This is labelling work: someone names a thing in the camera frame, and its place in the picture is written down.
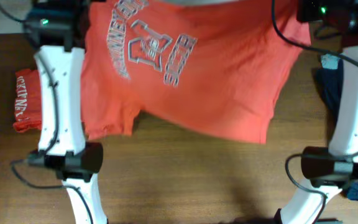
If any orange printed t-shirt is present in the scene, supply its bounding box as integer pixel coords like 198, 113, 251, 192
81, 0, 310, 144

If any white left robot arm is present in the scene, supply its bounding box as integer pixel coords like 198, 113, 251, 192
24, 1, 108, 223

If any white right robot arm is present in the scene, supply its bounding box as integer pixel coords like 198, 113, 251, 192
273, 0, 358, 224

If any folded red t-shirt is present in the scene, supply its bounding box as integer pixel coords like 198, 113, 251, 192
13, 69, 42, 133

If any dark navy garment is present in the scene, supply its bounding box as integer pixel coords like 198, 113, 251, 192
314, 60, 344, 119

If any light blue garment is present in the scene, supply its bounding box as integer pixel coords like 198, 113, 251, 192
320, 54, 339, 70

